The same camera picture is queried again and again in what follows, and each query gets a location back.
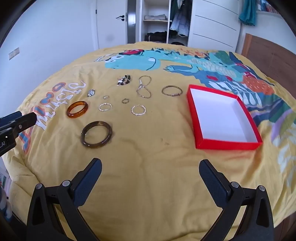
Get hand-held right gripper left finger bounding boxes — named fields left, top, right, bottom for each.
left=26, top=158, right=102, bottom=241

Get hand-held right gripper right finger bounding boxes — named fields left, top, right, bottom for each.
left=199, top=159, right=274, bottom=241

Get amber orange bangle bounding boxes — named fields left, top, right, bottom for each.
left=66, top=100, right=89, bottom=119

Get dark brown bangle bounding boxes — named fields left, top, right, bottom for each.
left=80, top=121, right=113, bottom=149

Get hanging clothes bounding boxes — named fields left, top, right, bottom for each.
left=170, top=0, right=192, bottom=37

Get wooden headboard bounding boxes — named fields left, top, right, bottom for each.
left=242, top=33, right=296, bottom=86

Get wall switch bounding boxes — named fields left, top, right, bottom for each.
left=8, top=47, right=20, bottom=60

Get twisted silver hoop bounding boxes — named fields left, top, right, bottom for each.
left=98, top=103, right=113, bottom=113
left=131, top=104, right=147, bottom=115

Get yellow printed blanket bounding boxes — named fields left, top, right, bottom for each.
left=7, top=41, right=296, bottom=241

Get white wardrobe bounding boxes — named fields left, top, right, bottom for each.
left=136, top=0, right=242, bottom=51

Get brown beaded bracelet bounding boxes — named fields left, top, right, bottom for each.
left=117, top=74, right=132, bottom=86

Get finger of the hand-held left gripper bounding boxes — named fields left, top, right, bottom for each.
left=0, top=112, right=38, bottom=139
left=0, top=111, right=23, bottom=127

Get teal cloth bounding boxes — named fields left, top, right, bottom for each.
left=239, top=0, right=258, bottom=26

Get white door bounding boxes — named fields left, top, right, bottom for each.
left=95, top=0, right=128, bottom=49

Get folded dark clothes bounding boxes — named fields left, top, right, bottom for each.
left=145, top=31, right=167, bottom=43

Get thin gold bangle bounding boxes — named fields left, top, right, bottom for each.
left=161, top=85, right=183, bottom=96

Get silver pearl chain necklace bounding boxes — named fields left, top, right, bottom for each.
left=136, top=75, right=152, bottom=99

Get red cardboard box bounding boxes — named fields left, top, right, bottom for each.
left=186, top=85, right=263, bottom=150

